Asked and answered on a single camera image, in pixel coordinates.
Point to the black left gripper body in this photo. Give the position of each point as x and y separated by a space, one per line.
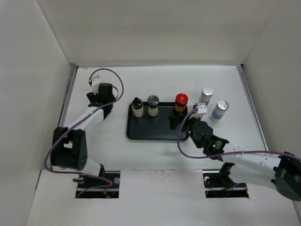
92 97

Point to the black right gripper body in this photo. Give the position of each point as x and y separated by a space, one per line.
189 129

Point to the red-lid orange sauce jar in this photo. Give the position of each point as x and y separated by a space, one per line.
180 105

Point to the clear-lid spice grinder bottle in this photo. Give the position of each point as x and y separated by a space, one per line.
153 102

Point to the black-cap white powder bottle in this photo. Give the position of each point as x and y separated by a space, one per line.
137 107

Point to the silver-lid blue label shaker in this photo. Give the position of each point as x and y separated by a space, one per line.
206 95

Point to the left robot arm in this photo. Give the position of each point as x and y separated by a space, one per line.
71 152

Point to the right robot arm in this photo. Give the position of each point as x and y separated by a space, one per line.
280 171

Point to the black plastic tray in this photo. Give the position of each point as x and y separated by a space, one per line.
154 128

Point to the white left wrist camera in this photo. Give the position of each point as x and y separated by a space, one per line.
94 84

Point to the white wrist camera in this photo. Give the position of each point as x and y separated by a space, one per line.
199 110
94 84

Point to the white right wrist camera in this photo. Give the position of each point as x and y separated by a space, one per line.
199 110

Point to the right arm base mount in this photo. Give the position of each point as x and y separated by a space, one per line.
218 184

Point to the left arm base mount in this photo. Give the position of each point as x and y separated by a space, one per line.
93 188

